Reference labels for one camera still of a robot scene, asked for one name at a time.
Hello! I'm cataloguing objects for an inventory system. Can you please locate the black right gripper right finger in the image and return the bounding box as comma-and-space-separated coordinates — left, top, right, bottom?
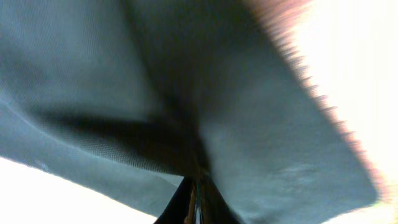
198, 175, 241, 224

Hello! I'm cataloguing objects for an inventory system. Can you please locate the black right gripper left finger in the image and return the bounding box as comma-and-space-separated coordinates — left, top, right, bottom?
154, 177, 197, 224

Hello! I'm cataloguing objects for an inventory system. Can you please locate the black t-shirt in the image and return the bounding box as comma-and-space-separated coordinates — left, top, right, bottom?
1, 0, 377, 223

